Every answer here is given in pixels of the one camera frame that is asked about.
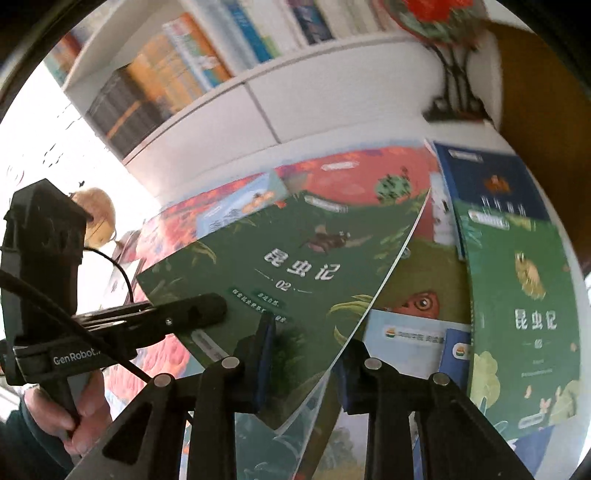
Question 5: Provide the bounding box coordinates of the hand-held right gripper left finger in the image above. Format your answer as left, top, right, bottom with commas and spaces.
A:
65, 318, 279, 480

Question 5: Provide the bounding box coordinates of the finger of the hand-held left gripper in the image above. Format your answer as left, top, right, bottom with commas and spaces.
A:
76, 292, 227, 354

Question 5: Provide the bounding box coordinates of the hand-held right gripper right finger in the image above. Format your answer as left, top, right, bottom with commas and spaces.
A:
332, 344, 541, 480

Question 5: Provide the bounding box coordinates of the white book with running rabbit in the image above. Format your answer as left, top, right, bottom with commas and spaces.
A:
323, 308, 472, 480

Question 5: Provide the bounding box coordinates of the dark green insect book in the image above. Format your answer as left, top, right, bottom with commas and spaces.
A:
136, 187, 432, 480

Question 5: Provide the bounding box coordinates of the light blue poetry book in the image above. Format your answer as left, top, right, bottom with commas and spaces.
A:
196, 173, 289, 236

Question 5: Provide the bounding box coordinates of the olive book with red fish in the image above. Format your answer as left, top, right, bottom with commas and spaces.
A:
369, 234, 472, 324

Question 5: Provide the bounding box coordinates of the light green frog book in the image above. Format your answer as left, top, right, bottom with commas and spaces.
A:
454, 198, 583, 441

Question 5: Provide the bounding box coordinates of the white book with figure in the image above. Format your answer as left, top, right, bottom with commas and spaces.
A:
428, 173, 462, 247

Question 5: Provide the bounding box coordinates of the orange-red poet book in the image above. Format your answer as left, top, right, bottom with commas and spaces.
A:
272, 147, 432, 208

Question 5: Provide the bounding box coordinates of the navy storybook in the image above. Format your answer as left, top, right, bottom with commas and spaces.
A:
433, 140, 552, 261

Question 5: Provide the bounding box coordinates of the person's left forearm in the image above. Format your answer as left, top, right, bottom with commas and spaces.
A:
0, 406, 79, 480

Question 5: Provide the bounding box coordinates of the person's left hand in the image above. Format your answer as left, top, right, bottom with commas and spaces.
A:
23, 369, 112, 457

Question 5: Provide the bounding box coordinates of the beige desk globe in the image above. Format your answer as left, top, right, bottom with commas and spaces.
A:
71, 187, 117, 247

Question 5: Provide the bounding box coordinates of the orange floral quilted mat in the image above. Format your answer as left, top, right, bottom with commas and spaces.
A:
104, 147, 432, 462

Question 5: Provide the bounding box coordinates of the row of black hardbacks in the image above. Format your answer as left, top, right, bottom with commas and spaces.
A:
85, 65, 178, 158

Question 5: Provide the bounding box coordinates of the row of colourful thin volumes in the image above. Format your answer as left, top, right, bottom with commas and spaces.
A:
44, 32, 84, 88

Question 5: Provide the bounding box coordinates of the white bookshelf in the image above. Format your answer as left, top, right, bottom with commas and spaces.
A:
62, 0, 499, 217

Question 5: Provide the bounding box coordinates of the row of white spines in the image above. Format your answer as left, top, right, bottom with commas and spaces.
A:
185, 0, 393, 75

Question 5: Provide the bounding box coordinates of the brown wooden cabinet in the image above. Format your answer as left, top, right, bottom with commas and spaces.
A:
485, 21, 591, 160

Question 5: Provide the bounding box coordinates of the round floral fan on stand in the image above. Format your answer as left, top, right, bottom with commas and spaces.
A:
379, 0, 497, 124

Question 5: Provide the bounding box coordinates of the black cable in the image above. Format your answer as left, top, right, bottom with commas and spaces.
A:
0, 249, 155, 384

